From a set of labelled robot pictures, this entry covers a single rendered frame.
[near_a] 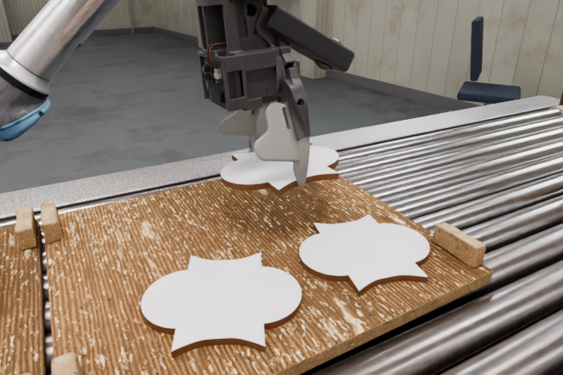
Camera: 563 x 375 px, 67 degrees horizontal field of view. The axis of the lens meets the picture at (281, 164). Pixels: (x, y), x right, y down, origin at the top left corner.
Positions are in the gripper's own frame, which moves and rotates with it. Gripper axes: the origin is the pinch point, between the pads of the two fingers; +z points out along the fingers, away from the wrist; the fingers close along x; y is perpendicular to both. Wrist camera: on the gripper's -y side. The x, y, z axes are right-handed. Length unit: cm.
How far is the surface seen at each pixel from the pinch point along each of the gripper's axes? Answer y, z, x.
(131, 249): 18.3, 6.6, -2.8
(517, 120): -70, 13, -16
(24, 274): 28.8, 5.9, -3.5
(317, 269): 2.5, 7.3, 11.2
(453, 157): -38.8, 11.5, -7.2
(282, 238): 2.4, 7.8, 3.4
